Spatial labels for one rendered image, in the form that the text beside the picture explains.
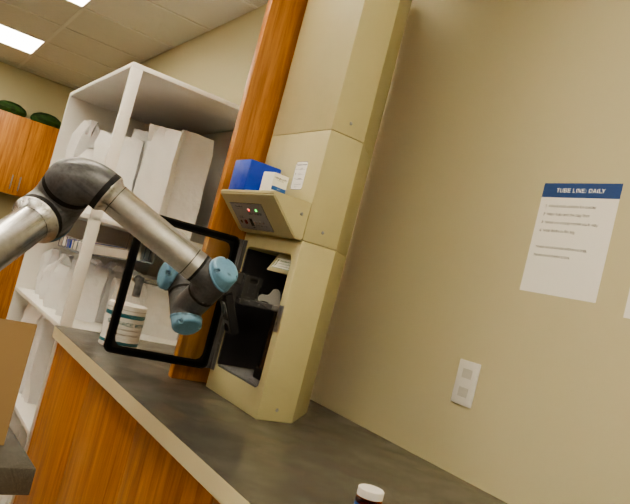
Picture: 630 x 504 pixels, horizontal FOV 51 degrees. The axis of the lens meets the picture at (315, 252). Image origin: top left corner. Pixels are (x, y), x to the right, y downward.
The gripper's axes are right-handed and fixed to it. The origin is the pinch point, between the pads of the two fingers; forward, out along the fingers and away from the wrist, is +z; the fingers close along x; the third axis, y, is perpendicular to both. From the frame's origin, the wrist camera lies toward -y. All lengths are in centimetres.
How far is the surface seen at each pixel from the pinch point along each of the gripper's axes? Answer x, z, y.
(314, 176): -13.1, -6.9, 36.5
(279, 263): -3.0, -4.6, 12.4
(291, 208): -15.3, -12.5, 26.3
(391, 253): 0.7, 36.1, 24.8
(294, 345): -15.3, -1.2, -7.5
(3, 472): -59, -73, -28
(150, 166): 114, -9, 41
